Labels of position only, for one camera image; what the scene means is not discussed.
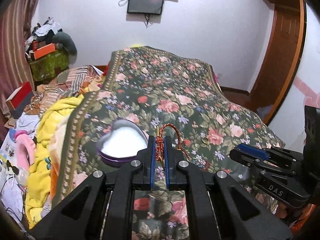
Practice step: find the brown wooden door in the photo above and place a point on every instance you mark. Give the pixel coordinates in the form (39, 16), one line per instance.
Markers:
(281, 59)

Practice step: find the striped red curtain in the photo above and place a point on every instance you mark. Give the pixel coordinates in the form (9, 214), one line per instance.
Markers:
(16, 16)

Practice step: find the right hand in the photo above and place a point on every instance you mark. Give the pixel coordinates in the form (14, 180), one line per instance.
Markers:
(294, 218)

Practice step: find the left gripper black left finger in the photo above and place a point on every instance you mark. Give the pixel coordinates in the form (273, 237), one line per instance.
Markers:
(102, 205)

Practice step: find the striped patchwork quilt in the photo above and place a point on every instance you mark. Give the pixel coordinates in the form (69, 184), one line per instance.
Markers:
(69, 83)

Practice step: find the yellow fleece blanket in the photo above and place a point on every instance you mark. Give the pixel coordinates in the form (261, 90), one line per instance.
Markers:
(38, 182)

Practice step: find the heart-shaped purple jewelry box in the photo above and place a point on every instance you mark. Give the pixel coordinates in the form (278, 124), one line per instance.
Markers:
(121, 143)

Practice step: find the small black wall monitor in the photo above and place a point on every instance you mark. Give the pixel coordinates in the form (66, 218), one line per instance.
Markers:
(152, 7)

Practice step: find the green patterned storage box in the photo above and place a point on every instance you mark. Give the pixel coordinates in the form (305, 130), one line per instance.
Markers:
(49, 66)

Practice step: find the orange shoe box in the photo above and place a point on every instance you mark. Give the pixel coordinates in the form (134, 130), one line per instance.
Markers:
(43, 51)

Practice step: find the grey green jacket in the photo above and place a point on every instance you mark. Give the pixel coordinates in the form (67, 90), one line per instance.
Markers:
(65, 42)

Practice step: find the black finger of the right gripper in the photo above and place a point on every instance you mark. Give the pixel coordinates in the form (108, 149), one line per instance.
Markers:
(250, 157)
(274, 155)

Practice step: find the floral dark green bedspread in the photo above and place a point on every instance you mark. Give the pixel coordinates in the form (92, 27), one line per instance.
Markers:
(155, 88)

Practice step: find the red and grey box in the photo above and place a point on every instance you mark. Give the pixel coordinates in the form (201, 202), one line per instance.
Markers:
(19, 98)

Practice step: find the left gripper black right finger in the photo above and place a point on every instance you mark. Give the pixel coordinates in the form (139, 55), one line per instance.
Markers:
(218, 207)

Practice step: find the white clothes pile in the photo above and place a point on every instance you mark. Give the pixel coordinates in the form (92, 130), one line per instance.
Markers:
(43, 30)

